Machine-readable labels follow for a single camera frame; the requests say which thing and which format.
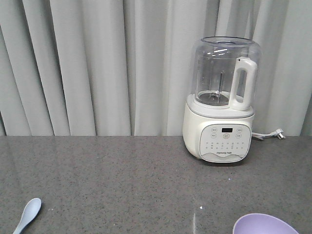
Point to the purple plastic bowl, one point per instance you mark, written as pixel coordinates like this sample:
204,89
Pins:
257,223

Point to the light blue plastic spoon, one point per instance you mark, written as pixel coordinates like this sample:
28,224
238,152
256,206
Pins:
30,211

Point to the white blender with clear jar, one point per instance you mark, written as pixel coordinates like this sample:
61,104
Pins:
219,113

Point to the white pleated curtain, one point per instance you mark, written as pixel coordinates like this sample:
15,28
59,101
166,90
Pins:
123,67

